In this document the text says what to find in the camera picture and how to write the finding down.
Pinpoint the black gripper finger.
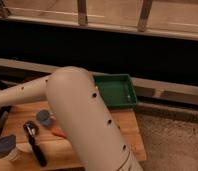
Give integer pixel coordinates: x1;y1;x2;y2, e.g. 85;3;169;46
0;106;11;134

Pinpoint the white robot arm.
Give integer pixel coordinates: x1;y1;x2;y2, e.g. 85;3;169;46
0;67;143;171

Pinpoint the small blue cup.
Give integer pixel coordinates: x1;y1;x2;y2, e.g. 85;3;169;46
36;110;51;127

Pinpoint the white paper cup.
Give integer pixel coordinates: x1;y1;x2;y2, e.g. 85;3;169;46
5;147;18;161

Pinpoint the black ice cream scoop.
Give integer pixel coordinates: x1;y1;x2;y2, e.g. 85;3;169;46
23;121;47;167

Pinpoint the orange toy carrot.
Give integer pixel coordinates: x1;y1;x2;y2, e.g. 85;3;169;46
51;129;67;139

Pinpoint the green plastic tray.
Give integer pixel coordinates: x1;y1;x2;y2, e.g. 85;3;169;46
94;74;137;109

